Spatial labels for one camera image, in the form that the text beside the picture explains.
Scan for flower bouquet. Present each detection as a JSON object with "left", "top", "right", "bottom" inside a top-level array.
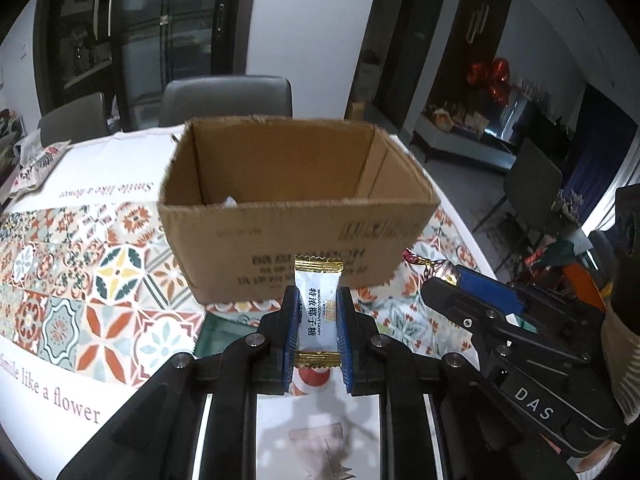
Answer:
[{"left": 550, "top": 190, "right": 586, "bottom": 226}]

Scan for dark green snack packet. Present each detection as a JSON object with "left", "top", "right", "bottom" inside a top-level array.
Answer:
[{"left": 192, "top": 310, "right": 271, "bottom": 361}]

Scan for tile-patterned white table cloth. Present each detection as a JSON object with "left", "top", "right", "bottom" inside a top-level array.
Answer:
[{"left": 0, "top": 125, "right": 501, "bottom": 480}]

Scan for dark grey dining chair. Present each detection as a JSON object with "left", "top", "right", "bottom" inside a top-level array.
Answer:
[{"left": 159, "top": 76, "right": 293, "bottom": 128}]

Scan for brown twisted-wrapper candy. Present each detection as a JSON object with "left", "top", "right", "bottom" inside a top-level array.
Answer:
[{"left": 402, "top": 248, "right": 461, "bottom": 286}]

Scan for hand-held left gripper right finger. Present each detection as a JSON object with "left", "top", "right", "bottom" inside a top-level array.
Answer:
[{"left": 337, "top": 286, "right": 576, "bottom": 480}]

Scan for white television cabinet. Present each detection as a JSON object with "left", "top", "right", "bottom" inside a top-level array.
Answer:
[{"left": 412, "top": 110, "right": 518, "bottom": 173}]

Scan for black television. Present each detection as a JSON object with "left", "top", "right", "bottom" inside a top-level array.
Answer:
[{"left": 482, "top": 95, "right": 531, "bottom": 143}]

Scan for orange wooden chair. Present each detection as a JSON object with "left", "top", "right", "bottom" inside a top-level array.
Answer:
[{"left": 520, "top": 255, "right": 608, "bottom": 311}]

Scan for white loop wall ornament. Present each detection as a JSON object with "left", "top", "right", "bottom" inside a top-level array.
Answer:
[{"left": 467, "top": 2, "right": 488, "bottom": 43}]

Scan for brown cardboard box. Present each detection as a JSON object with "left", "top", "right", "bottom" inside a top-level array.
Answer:
[{"left": 157, "top": 116, "right": 441, "bottom": 306}]

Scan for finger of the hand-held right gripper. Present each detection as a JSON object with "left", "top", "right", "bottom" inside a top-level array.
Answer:
[
  {"left": 450, "top": 265, "right": 526, "bottom": 317},
  {"left": 421, "top": 277, "right": 501, "bottom": 361}
]

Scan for sliding glass door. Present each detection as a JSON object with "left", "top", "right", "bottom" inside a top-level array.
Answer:
[{"left": 35, "top": 0, "right": 251, "bottom": 126}]

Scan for white candy with gold ends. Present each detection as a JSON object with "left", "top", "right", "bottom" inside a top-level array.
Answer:
[{"left": 292, "top": 255, "right": 346, "bottom": 370}]

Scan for dark green cloth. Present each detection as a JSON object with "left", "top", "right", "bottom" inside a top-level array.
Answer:
[{"left": 542, "top": 240, "right": 591, "bottom": 271}]

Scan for grey armless chair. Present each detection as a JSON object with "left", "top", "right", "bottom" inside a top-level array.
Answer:
[{"left": 472, "top": 137, "right": 563, "bottom": 261}]

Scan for red foil balloons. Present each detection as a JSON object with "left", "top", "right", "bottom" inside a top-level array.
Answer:
[{"left": 467, "top": 57, "right": 513, "bottom": 108}]

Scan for tall cardboard box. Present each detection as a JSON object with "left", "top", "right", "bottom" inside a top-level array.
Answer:
[{"left": 352, "top": 50, "right": 381, "bottom": 106}]

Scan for person's right hand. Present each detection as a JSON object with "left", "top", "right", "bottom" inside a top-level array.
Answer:
[{"left": 602, "top": 305, "right": 640, "bottom": 423}]

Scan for dark room door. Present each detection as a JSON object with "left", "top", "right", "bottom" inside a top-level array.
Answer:
[{"left": 387, "top": 0, "right": 451, "bottom": 116}]

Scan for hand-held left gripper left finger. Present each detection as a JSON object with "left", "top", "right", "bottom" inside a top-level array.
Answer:
[{"left": 57, "top": 286, "right": 304, "bottom": 480}]

